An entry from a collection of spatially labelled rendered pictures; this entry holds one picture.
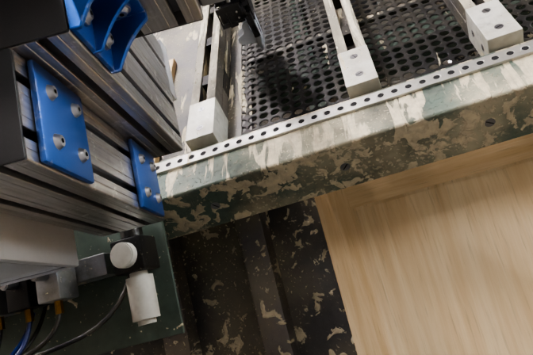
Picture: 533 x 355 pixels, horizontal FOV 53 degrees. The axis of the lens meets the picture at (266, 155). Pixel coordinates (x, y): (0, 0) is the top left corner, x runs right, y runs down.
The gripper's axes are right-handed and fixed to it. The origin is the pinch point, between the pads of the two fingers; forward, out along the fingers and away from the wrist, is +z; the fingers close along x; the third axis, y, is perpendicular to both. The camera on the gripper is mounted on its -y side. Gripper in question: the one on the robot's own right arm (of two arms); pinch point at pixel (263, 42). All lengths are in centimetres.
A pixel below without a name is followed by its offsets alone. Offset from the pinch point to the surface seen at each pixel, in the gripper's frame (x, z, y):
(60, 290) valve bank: 65, -2, 40
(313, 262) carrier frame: 48, 30, 2
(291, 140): 45.2, -2.1, -4.0
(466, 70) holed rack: 43, -3, -37
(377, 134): 50, -2, -19
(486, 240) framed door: 53, 31, -33
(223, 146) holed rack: 41.0, -2.7, 9.4
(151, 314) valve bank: 68, 6, 26
